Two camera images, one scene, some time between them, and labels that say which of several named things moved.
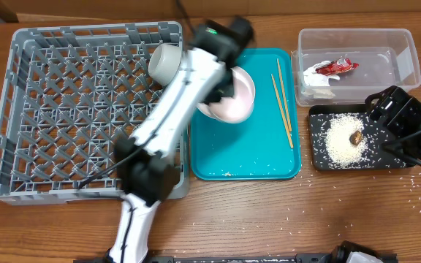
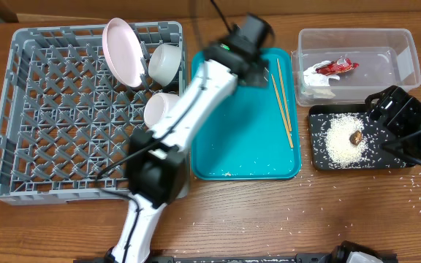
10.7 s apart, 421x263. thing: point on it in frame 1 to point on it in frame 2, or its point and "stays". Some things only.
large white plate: x=248 y=94 to x=123 y=52
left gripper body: x=217 y=93 to x=256 y=77
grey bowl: x=164 y=63 stays
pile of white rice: x=340 y=152 stays
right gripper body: x=406 y=122 stays
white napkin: x=316 y=81 stays
